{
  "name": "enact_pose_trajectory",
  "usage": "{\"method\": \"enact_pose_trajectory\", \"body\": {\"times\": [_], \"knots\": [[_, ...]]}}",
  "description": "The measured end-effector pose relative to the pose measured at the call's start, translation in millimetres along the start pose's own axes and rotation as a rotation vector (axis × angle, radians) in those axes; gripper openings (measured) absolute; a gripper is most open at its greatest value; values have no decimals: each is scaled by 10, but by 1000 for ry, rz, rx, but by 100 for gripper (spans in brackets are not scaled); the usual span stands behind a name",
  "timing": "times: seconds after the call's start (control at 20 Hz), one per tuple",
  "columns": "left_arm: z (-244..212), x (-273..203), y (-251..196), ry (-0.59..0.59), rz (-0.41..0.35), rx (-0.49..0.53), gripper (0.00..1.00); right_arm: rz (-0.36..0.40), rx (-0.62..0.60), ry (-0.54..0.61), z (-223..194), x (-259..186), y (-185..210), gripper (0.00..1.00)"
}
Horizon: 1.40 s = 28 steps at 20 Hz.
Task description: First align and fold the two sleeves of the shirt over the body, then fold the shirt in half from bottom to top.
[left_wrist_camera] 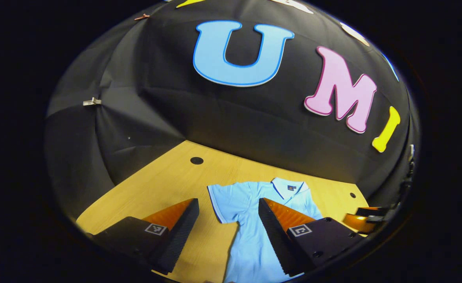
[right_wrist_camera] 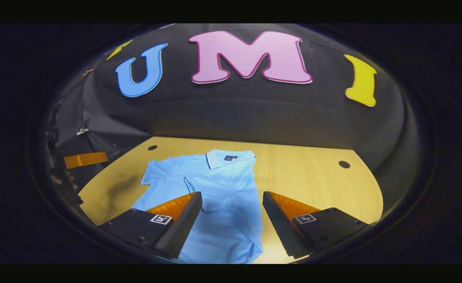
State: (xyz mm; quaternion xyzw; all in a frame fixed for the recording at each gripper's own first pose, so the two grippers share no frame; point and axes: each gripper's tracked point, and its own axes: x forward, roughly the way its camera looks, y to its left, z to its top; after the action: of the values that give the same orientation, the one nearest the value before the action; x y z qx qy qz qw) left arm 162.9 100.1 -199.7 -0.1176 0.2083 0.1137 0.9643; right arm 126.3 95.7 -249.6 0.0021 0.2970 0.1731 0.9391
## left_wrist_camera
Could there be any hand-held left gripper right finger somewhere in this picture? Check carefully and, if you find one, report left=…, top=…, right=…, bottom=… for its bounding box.
left=258, top=197, right=364, bottom=278

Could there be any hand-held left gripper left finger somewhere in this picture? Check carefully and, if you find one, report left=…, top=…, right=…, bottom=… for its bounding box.
left=92, top=198, right=200, bottom=275

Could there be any light blue T-shirt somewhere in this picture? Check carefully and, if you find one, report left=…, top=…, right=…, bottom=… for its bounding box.
left=207, top=177, right=324, bottom=283

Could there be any black backdrop cloth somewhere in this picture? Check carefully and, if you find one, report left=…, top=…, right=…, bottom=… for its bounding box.
left=44, top=0, right=417, bottom=221

